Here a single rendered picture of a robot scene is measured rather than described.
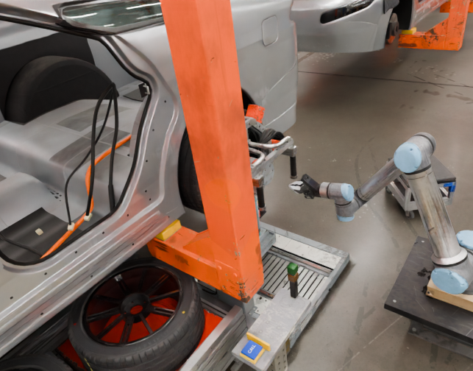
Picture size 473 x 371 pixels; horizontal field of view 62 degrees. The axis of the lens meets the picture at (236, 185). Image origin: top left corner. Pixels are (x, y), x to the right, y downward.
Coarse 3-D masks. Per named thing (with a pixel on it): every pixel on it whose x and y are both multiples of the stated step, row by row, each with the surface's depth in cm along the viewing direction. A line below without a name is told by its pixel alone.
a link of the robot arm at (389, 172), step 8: (432, 136) 173; (392, 160) 194; (384, 168) 199; (392, 168) 194; (376, 176) 205; (384, 176) 200; (392, 176) 197; (368, 184) 211; (376, 184) 206; (384, 184) 203; (360, 192) 217; (368, 192) 212; (376, 192) 211; (360, 200) 219; (368, 200) 219
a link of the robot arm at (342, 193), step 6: (330, 186) 214; (336, 186) 212; (342, 186) 210; (348, 186) 209; (330, 192) 213; (336, 192) 211; (342, 192) 209; (348, 192) 208; (330, 198) 215; (336, 198) 212; (342, 198) 210; (348, 198) 208; (342, 204) 212
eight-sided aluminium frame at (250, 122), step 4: (244, 116) 222; (248, 116) 221; (248, 120) 217; (252, 120) 219; (248, 124) 217; (252, 124) 220; (256, 124) 223; (260, 124) 227; (252, 128) 229; (256, 128) 225; (260, 128) 228; (264, 128) 231; (260, 132) 232; (260, 136) 239; (264, 152) 246; (268, 152) 242; (264, 188) 248; (256, 192) 246; (256, 196) 243
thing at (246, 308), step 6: (264, 282) 232; (222, 294) 238; (228, 294) 234; (222, 300) 242; (228, 300) 237; (234, 300) 233; (240, 300) 229; (252, 300) 237; (240, 306) 232; (246, 306) 232; (252, 306) 239; (246, 312) 234; (252, 312) 236
